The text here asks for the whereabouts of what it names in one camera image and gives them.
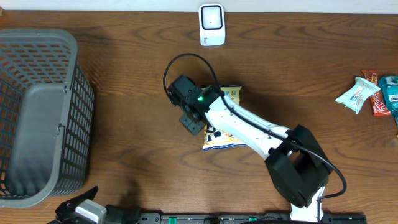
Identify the cream wet wipes pack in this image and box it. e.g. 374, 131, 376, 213
203, 85, 246, 151

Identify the mint green small packet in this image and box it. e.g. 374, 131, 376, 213
335, 77, 380, 114

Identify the orange chocolate bar wrapper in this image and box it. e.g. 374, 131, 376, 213
361, 70, 391, 117

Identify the blue mouthwash bottle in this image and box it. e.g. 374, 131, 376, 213
379, 75, 398, 123

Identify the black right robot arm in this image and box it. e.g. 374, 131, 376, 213
165, 75, 331, 222

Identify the white barcode scanner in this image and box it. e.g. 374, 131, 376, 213
198, 3, 226, 47

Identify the grey plastic basket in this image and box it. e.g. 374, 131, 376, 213
1, 29, 95, 208

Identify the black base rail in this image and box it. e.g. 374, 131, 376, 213
136, 213, 368, 224

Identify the black right camera cable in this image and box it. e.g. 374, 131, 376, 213
162, 52, 348, 223

